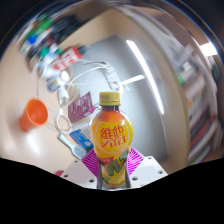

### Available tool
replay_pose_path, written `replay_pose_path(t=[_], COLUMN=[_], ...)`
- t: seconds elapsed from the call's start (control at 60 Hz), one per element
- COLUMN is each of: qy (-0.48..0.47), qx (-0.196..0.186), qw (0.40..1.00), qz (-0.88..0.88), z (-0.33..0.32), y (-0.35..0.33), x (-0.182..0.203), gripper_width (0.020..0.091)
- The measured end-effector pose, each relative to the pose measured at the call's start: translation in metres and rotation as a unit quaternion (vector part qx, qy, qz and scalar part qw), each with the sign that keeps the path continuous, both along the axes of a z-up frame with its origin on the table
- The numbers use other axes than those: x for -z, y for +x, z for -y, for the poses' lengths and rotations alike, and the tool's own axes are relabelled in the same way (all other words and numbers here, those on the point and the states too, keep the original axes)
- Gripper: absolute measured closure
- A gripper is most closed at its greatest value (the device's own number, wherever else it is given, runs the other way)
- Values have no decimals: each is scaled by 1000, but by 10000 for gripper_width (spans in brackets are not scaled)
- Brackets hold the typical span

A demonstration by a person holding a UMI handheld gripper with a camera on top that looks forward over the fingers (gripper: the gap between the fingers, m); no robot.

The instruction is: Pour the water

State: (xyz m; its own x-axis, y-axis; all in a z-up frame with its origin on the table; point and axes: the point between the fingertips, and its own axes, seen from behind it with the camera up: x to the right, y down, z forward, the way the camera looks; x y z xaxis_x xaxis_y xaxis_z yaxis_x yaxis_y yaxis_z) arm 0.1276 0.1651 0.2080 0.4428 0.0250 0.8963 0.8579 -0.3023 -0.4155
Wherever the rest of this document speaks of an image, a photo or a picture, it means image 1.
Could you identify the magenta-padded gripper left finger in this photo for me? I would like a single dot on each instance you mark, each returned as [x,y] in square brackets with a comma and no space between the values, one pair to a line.
[80,171]

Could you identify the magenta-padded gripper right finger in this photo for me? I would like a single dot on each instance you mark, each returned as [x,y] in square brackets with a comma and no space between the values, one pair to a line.
[146,170]

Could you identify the yellow-labelled tea drink bottle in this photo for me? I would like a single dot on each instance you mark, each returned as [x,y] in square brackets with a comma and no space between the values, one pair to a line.
[111,133]

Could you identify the blue and white tissue box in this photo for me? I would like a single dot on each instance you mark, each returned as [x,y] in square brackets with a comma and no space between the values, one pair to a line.
[80,136]

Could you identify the magenta carton box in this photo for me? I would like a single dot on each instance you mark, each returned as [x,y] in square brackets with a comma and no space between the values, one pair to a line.
[81,106]

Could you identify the orange plastic cup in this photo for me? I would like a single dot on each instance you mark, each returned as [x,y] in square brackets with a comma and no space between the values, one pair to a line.
[33,115]

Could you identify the wooden shelf unit with books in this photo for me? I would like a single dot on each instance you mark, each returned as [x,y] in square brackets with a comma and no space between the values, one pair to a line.
[200,110]

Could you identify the white LED light bar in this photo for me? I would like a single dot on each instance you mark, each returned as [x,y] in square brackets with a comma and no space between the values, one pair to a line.
[145,75]

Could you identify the white power strip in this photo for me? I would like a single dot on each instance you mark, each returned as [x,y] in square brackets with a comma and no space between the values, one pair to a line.
[112,77]

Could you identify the red and white canister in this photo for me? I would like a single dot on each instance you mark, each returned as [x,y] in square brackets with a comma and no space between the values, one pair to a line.
[68,57]

